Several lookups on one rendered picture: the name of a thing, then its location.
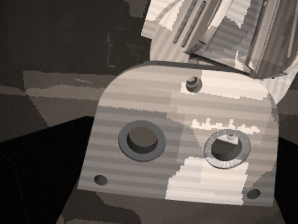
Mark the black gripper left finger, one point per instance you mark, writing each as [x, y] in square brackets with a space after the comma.
[38, 171]

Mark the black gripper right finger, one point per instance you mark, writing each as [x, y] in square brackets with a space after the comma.
[286, 181]

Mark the beige plate with two round holes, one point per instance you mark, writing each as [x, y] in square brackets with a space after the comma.
[187, 118]

